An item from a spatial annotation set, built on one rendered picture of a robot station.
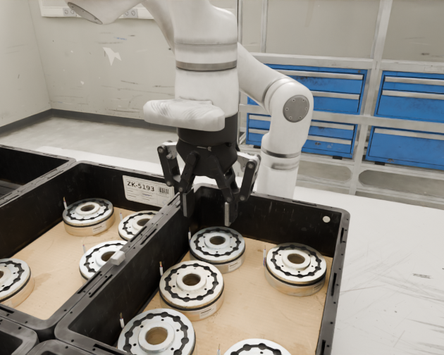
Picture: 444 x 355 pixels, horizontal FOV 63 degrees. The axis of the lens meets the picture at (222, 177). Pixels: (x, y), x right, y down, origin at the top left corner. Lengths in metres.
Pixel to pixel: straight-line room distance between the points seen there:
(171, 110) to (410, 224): 0.88
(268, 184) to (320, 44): 2.43
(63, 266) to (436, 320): 0.72
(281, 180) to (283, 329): 0.37
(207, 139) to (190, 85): 0.06
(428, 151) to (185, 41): 2.20
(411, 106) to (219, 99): 2.05
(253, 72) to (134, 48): 3.06
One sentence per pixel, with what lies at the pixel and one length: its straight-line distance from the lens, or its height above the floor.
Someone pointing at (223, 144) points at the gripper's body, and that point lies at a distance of 0.43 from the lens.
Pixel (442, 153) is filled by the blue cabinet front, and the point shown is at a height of 0.43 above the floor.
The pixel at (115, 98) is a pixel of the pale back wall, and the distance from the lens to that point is 4.05.
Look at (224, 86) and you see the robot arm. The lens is 0.40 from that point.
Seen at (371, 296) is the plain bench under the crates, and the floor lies 0.70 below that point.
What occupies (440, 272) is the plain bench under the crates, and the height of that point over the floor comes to 0.70.
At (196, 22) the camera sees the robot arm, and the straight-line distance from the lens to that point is 0.39.
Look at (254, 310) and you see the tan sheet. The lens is 0.60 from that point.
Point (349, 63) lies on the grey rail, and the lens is 2.31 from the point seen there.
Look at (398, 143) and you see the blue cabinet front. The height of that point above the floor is 0.46.
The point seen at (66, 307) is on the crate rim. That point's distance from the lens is 0.50.
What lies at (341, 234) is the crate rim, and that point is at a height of 0.92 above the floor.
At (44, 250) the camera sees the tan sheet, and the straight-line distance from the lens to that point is 0.78.
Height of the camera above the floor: 1.27
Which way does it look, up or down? 27 degrees down
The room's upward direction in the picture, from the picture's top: straight up
